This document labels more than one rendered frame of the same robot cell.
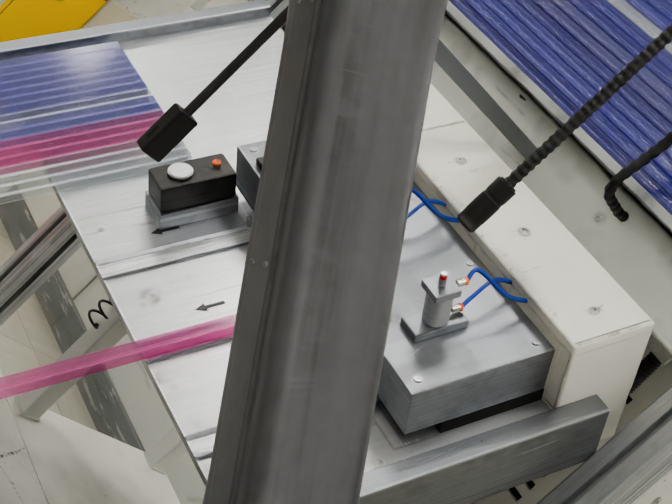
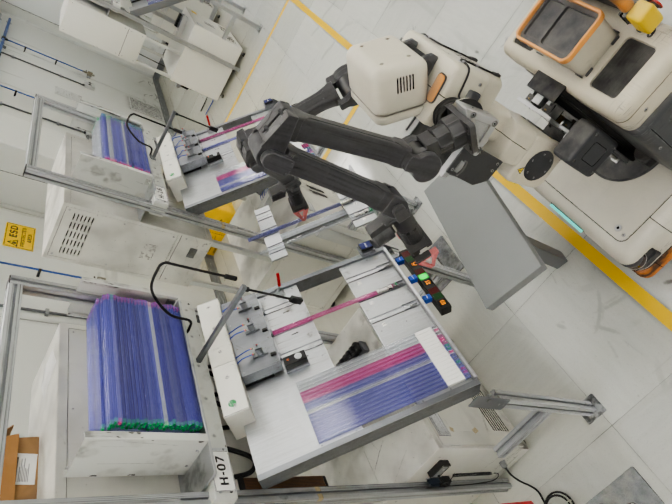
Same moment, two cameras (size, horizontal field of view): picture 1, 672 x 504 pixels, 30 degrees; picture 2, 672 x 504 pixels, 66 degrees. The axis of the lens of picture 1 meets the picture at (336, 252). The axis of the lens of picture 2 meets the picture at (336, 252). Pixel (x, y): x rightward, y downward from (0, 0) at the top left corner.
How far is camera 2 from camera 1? 2.05 m
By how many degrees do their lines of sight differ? 95
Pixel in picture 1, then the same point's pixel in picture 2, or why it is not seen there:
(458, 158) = (220, 351)
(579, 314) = (212, 306)
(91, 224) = (325, 357)
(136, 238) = (312, 353)
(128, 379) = not seen: outside the picture
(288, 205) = not seen: hidden behind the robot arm
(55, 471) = (365, 474)
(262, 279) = not seen: hidden behind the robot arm
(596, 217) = (192, 336)
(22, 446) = (375, 472)
